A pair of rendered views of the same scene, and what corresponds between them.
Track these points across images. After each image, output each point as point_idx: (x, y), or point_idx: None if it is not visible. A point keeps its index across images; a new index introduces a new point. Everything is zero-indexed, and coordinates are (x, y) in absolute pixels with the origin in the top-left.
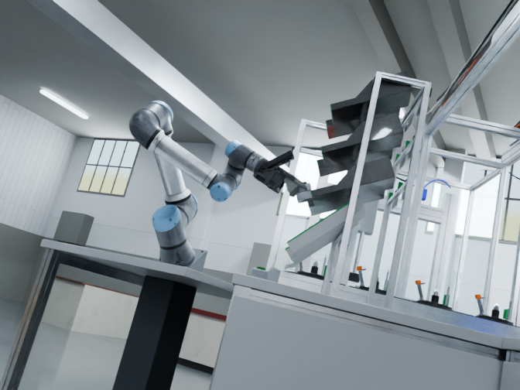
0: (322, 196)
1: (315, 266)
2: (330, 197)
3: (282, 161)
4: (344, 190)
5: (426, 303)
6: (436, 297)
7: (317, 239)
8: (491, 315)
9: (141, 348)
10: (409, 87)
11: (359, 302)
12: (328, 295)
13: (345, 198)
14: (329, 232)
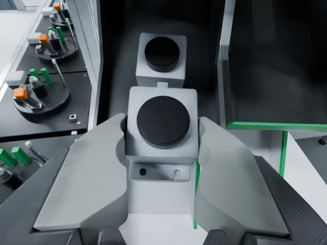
0: (312, 106)
1: (11, 175)
2: (277, 85)
3: None
4: (302, 53)
5: (72, 56)
6: (58, 40)
7: (260, 154)
8: (65, 16)
9: None
10: None
11: (294, 139)
12: (310, 163)
13: (235, 50)
14: (259, 131)
